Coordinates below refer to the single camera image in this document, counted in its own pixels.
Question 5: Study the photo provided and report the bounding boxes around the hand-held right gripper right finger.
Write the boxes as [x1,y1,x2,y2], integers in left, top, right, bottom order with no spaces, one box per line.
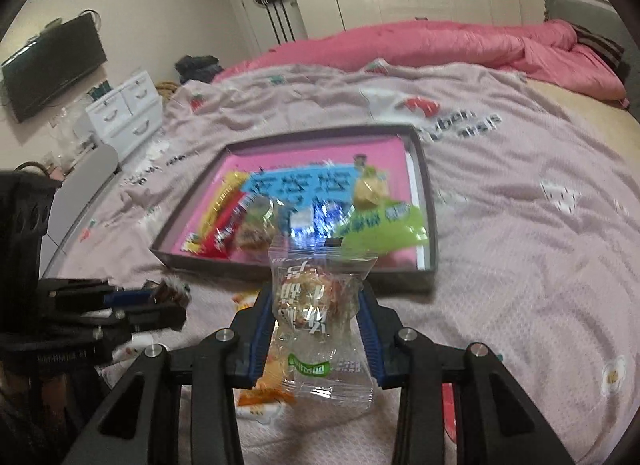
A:
[356,284,576,465]

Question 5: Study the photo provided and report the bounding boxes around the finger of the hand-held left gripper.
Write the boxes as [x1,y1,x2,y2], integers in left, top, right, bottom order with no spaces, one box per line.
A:
[39,276,157,309]
[49,301,188,347]

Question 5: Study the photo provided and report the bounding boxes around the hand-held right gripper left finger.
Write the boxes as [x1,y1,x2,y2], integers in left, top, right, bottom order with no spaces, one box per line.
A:
[62,289,274,465]

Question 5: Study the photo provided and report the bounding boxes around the clear crispy snack packet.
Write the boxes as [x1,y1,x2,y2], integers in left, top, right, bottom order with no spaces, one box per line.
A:
[268,244,379,407]

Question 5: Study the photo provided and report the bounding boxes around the dark cardboard tray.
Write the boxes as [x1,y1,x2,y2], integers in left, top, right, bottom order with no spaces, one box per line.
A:
[150,124,440,294]

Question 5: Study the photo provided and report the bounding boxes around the green candy packet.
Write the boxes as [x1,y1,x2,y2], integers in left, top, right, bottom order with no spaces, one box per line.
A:
[334,202,429,257]

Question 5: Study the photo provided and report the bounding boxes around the red snack packet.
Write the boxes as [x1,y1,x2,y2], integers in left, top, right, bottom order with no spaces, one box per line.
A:
[200,194,252,259]

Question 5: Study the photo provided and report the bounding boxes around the clear brown pastry packet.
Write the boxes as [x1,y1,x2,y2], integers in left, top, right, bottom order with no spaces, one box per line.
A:
[234,196,279,252]

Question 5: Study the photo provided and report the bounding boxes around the blue cookie packet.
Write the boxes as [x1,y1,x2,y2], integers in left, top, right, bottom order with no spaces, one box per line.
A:
[289,199,352,248]

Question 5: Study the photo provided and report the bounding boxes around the yellow candy stick packet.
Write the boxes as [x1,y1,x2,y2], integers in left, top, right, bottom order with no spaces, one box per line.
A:
[184,169,249,254]

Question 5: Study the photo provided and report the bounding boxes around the clear yellow pastry packet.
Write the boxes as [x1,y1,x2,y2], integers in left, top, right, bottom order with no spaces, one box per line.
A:
[351,166,392,212]

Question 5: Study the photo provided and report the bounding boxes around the orange white snack packet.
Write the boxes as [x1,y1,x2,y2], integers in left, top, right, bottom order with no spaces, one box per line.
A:
[234,359,297,422]

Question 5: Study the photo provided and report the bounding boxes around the grey chair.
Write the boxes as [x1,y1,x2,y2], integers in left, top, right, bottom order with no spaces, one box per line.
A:
[39,142,122,262]

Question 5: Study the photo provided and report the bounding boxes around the strawberry printed blanket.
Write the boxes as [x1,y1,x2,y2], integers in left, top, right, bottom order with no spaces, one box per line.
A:
[40,59,640,465]

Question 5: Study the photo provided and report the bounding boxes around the white drawer cabinet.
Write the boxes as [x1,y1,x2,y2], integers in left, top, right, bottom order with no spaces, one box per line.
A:
[84,70,164,162]

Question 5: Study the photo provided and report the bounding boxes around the black television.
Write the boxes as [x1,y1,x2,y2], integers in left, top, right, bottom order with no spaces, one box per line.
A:
[0,12,109,124]

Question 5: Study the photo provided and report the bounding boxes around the dark clothes pile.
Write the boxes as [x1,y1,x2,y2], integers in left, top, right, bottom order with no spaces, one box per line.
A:
[174,54,224,84]

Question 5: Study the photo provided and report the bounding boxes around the pink quilt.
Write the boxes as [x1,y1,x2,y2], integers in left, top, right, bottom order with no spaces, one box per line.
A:
[212,18,632,109]

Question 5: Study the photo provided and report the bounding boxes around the beige bed sheet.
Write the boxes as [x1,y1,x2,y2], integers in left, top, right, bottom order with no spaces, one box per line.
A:
[524,79,640,137]

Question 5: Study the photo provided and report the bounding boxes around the striped pillow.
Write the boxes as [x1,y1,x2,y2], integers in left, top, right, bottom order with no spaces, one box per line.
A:
[572,24,627,72]

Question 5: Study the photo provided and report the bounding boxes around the grey padded headboard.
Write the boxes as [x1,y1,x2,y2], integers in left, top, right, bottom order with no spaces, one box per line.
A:
[542,0,640,117]

